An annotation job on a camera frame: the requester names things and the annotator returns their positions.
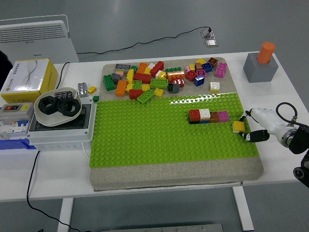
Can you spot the small white building brick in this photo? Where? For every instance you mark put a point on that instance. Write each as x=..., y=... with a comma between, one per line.
x=151, y=65

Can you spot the shiny blue building brick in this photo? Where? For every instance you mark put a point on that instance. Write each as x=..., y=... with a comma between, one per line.
x=199, y=81

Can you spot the white and yellow brick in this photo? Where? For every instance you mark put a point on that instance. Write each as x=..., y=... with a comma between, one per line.
x=161, y=75

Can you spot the open metal floor socket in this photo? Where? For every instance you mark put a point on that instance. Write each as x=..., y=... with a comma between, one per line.
x=208, y=33

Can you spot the green flat building brick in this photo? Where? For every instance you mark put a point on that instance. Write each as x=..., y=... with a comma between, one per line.
x=173, y=69

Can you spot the white panel heater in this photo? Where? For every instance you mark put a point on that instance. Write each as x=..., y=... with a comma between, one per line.
x=36, y=46

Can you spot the dark grey building brick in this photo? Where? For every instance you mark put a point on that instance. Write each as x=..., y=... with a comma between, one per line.
x=116, y=77
x=173, y=88

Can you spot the tan brown building brick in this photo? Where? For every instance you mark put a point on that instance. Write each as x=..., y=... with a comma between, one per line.
x=198, y=66

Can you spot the small yellow building brick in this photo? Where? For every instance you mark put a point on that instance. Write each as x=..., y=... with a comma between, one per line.
x=129, y=87
x=147, y=70
x=192, y=67

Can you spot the grey cube block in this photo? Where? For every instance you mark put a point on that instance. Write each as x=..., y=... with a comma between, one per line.
x=259, y=71

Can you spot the green studded baseplate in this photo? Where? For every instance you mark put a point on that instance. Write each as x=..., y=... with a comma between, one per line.
x=144, y=133

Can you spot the red and white brick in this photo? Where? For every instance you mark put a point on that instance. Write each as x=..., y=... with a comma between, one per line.
x=179, y=82

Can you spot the small pink building brick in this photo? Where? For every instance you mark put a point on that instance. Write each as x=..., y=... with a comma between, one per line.
x=187, y=68

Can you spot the light grey building brick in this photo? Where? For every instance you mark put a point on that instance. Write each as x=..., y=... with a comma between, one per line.
x=82, y=90

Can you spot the small pink cream brick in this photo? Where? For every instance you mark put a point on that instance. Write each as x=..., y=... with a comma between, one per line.
x=119, y=73

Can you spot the yellow and white carton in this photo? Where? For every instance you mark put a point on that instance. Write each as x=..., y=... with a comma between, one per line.
x=24, y=75

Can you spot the person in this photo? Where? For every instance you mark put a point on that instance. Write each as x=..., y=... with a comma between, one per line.
x=4, y=70

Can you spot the small black terminal block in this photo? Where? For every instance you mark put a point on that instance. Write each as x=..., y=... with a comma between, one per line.
x=63, y=94

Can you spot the lime green long brick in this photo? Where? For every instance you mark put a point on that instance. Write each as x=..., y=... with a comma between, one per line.
x=158, y=83
x=146, y=96

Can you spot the small green building brick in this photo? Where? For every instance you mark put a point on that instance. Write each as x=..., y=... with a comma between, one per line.
x=134, y=68

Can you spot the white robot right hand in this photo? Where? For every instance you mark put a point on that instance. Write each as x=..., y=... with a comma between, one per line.
x=268, y=119

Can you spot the white brick with yellow base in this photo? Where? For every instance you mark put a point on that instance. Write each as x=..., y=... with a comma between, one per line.
x=214, y=86

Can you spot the blue plastic box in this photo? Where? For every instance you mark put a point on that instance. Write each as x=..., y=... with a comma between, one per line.
x=12, y=144

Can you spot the orange cylinder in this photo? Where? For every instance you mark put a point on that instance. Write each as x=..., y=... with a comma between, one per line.
x=265, y=52

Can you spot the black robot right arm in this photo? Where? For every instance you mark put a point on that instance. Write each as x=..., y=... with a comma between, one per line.
x=300, y=137

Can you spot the yellow square building brick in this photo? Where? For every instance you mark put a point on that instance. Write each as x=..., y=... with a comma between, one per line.
x=239, y=126

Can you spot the white bowl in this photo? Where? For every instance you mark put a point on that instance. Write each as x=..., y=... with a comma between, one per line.
x=43, y=119

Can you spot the shiny orange building brick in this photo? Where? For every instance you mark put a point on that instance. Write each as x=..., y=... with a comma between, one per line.
x=175, y=76

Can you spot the grey push-button switch box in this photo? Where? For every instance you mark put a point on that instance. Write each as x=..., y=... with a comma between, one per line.
x=17, y=112

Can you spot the dark green long brick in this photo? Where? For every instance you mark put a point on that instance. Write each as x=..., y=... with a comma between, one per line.
x=109, y=82

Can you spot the large black hex nut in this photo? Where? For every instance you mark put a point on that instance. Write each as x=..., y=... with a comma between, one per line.
x=67, y=108
x=47, y=105

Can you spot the white and blue circuit breaker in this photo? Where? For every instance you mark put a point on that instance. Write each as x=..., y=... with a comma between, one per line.
x=17, y=128

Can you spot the tiny green building brick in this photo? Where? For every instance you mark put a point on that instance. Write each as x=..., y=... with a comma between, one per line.
x=96, y=98

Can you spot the grey electrical enclosure box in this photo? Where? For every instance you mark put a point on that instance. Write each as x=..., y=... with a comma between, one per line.
x=60, y=137

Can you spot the grey-brown mat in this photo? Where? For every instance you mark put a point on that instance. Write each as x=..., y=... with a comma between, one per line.
x=169, y=178

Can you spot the pink long building brick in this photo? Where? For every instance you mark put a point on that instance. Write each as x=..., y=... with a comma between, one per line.
x=221, y=70

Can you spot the yellow curved building brick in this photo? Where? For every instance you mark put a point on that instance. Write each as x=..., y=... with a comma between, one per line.
x=130, y=75

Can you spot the red long building brick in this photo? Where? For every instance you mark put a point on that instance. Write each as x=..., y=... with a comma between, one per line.
x=142, y=78

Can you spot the white table leg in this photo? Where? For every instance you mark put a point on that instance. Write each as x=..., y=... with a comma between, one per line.
x=242, y=210
x=65, y=215

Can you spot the closed metal floor socket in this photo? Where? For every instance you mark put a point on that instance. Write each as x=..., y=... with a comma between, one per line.
x=211, y=43

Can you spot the lime green building brick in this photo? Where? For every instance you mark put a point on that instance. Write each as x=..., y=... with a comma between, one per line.
x=137, y=84

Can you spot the small magenta building brick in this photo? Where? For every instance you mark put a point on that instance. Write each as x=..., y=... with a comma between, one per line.
x=201, y=73

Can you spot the grey flat building brick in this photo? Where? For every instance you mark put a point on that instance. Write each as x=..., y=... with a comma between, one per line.
x=123, y=67

